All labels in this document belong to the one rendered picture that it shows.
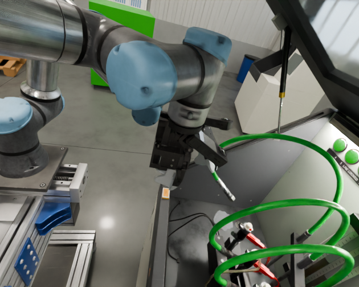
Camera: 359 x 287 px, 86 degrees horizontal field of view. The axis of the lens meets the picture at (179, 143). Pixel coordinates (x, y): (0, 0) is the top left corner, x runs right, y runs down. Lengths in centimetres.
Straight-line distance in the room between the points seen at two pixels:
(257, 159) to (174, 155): 57
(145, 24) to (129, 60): 338
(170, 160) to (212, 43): 23
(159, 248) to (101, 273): 101
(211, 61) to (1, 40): 24
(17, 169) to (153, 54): 68
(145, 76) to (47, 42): 12
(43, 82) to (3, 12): 52
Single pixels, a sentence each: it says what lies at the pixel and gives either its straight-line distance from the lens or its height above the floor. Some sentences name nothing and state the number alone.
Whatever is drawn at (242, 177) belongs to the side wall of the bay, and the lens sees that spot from 97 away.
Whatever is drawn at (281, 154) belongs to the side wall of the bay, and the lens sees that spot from 93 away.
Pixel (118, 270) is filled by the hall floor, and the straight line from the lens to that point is 173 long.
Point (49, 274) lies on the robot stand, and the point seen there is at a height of 21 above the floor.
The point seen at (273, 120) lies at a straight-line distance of 360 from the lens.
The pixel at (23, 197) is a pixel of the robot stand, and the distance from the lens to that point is 91.
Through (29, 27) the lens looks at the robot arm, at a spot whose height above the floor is 158.
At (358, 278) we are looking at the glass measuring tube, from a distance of 77.
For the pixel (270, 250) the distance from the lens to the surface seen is 43.
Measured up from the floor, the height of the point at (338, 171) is 139.
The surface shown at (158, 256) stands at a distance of 75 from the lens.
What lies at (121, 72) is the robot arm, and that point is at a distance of 23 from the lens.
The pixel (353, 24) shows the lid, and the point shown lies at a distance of 50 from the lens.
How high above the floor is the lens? 164
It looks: 36 degrees down
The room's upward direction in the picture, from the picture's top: 17 degrees clockwise
